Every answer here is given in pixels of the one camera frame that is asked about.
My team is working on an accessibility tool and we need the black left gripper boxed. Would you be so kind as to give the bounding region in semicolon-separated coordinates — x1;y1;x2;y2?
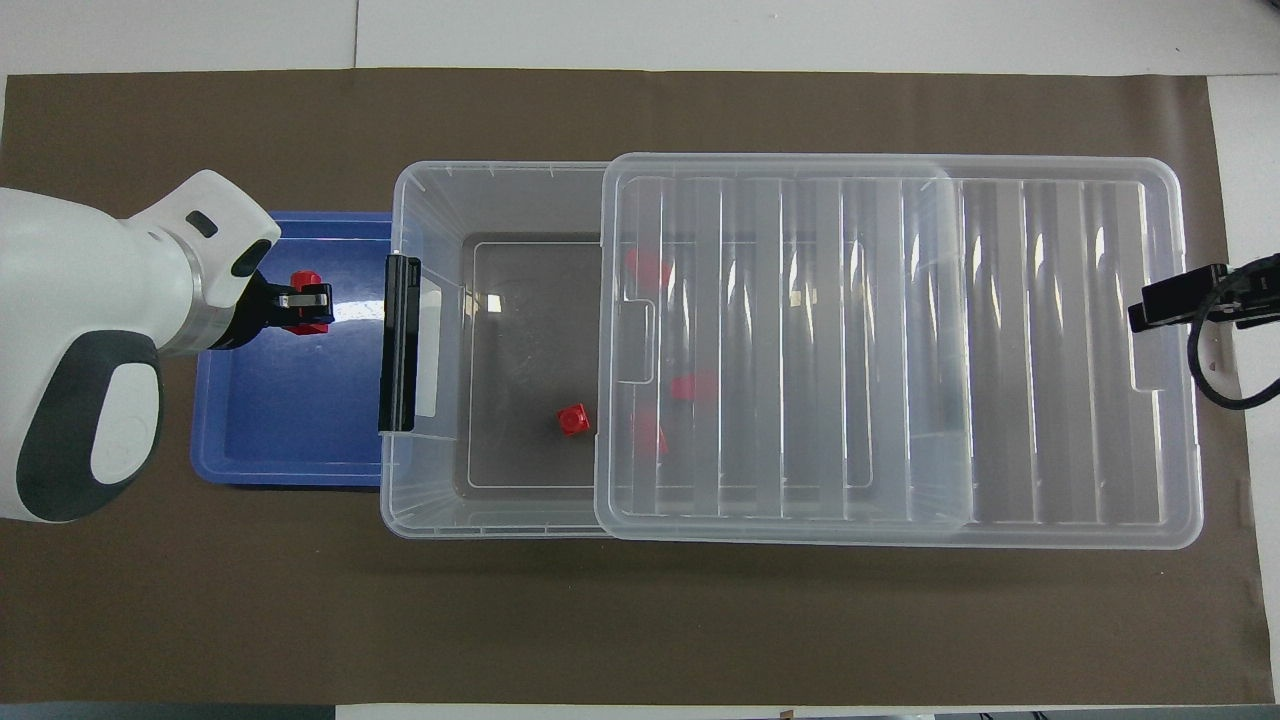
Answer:
208;270;335;351

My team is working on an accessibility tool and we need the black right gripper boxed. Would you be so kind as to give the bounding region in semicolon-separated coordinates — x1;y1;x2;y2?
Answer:
1128;253;1280;333

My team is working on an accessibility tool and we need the clear ribbed box lid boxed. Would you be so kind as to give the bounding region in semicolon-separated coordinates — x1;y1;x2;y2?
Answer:
594;152;1205;551

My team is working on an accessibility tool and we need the blue plastic tray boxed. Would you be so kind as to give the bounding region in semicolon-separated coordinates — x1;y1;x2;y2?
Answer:
190;210;396;488

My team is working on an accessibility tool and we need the clear plastic storage box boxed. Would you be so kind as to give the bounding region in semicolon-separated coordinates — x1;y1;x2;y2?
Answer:
380;160;976;541

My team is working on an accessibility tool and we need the brown paper table mat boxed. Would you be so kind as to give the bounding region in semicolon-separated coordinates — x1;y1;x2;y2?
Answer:
0;68;1276;706

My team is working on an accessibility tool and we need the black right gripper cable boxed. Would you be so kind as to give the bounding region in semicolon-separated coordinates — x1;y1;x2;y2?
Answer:
1187;270;1280;411

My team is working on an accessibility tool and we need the black box latch handle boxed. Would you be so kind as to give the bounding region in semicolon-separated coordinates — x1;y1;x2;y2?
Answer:
378;253;423;434

